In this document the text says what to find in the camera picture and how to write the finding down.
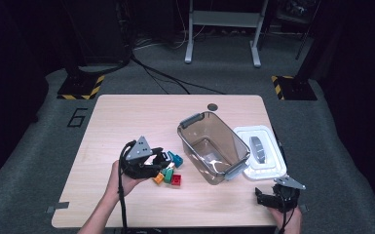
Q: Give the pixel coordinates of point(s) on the black equipment cabinet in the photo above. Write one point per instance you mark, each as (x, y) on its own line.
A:
(100, 32)

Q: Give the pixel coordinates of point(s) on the black stand base striped edge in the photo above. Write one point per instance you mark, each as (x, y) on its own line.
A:
(297, 89)
(78, 87)

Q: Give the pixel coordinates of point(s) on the small orange building block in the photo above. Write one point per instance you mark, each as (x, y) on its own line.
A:
(158, 178)

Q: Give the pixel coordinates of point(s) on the green building block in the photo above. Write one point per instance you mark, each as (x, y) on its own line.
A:
(168, 176)

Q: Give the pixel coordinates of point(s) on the red building block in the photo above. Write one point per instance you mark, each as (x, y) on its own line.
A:
(176, 179)

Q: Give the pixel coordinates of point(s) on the person's right hand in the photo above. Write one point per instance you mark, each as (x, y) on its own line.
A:
(290, 222)

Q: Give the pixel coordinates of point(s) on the white metal desk frame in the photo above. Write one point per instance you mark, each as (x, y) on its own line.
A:
(224, 18)

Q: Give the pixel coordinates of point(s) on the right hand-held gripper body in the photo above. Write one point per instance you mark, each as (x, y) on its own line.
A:
(287, 196)

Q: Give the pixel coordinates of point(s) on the grey tape strip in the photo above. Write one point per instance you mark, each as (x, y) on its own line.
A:
(60, 205)
(304, 208)

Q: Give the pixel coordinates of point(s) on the clear brown storage box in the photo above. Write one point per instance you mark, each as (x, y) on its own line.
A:
(230, 136)

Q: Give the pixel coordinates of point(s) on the black and white toy piece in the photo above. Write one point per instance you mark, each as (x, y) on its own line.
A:
(167, 156)

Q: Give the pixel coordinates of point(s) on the white box lid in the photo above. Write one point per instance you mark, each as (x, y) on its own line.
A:
(272, 169)

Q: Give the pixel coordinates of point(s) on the person's left hand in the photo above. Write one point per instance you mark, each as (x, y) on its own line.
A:
(125, 187)

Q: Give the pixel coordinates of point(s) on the dark round table grommet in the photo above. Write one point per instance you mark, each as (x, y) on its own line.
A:
(212, 107)

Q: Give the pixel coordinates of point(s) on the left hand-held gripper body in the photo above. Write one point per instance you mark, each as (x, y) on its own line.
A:
(139, 149)

